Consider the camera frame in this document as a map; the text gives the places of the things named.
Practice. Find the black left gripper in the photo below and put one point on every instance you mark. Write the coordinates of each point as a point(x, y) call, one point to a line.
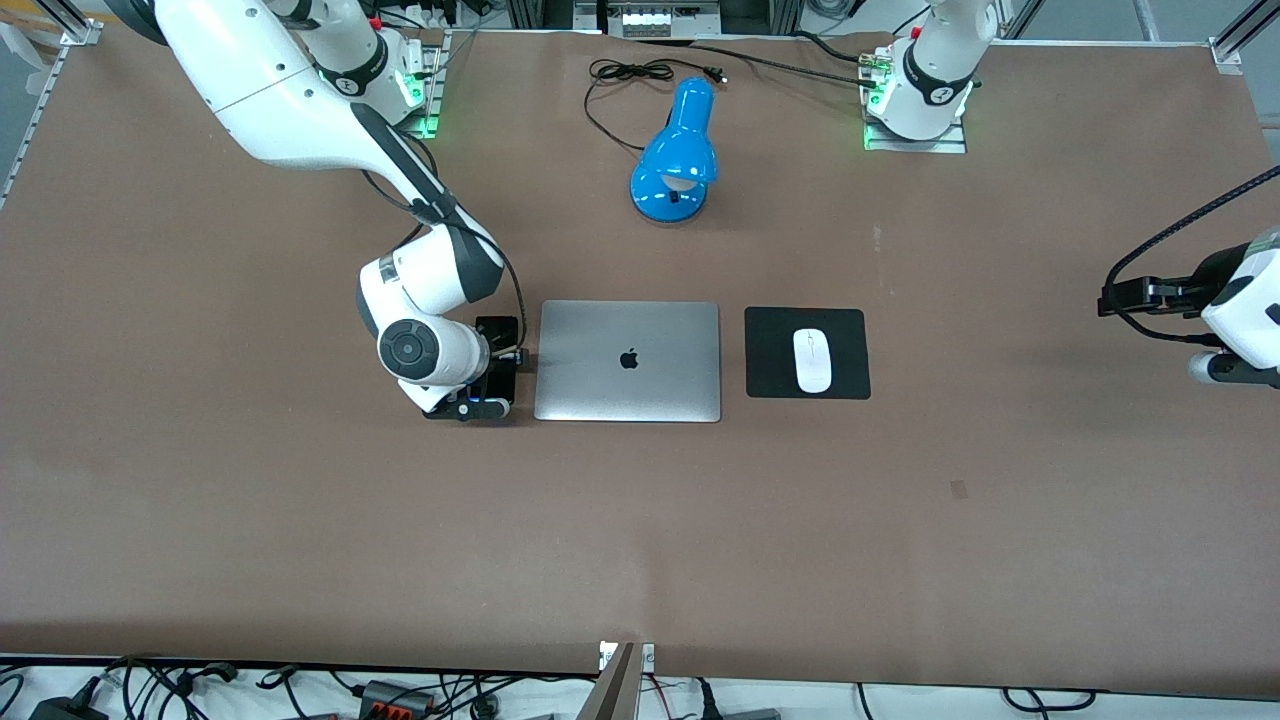
point(1192, 283)

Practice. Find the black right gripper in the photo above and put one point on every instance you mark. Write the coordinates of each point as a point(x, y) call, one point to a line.
point(499, 334)

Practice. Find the black smartphone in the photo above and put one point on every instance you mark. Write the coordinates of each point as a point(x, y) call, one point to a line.
point(497, 328)

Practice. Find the white computer mouse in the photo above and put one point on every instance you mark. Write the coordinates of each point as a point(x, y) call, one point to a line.
point(813, 362)

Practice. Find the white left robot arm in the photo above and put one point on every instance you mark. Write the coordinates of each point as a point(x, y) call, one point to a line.
point(935, 70)

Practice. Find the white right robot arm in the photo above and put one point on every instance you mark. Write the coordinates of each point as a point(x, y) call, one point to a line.
point(260, 80)

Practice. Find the black mouse pad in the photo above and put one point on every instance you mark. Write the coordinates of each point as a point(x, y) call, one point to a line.
point(770, 353)

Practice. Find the silver closed laptop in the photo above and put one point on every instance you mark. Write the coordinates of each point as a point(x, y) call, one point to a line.
point(627, 385)

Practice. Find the blue desk lamp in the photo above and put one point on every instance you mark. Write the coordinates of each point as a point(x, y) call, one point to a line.
point(680, 150)

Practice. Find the grey orange connector block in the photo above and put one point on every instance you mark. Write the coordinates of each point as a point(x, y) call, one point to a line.
point(395, 698)

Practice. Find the white power strip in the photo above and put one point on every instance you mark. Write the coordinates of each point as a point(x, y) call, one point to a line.
point(668, 22)

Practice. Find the black power adapter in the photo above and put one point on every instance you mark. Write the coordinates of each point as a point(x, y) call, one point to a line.
point(65, 710)

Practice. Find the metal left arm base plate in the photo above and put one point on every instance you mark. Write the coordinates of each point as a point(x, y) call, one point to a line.
point(915, 145)

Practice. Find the aluminium corner bracket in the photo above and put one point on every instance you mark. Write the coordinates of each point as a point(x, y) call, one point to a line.
point(82, 32)
point(1226, 55)

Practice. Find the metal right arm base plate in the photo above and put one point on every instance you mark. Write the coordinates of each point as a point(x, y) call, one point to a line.
point(435, 80)

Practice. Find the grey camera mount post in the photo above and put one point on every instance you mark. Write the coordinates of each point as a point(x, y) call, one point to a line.
point(615, 690)

